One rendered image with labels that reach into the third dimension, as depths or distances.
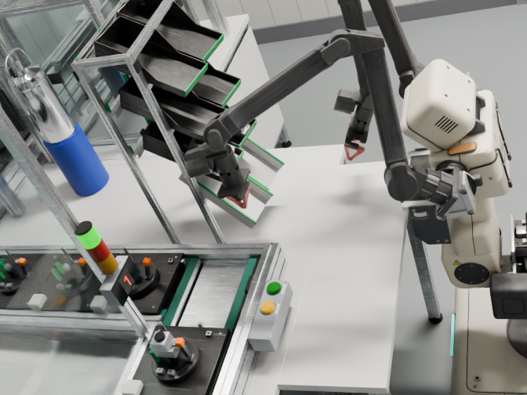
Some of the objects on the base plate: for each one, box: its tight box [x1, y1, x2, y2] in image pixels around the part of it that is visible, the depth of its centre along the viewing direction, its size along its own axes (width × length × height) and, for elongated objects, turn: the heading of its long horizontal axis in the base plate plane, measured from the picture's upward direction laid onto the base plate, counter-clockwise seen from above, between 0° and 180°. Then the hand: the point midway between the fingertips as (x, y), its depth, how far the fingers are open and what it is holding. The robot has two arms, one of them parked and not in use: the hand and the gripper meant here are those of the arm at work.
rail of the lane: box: [213, 242, 288, 395], centre depth 192 cm, size 6×89×11 cm, turn 3°
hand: (243, 205), depth 192 cm, fingers closed
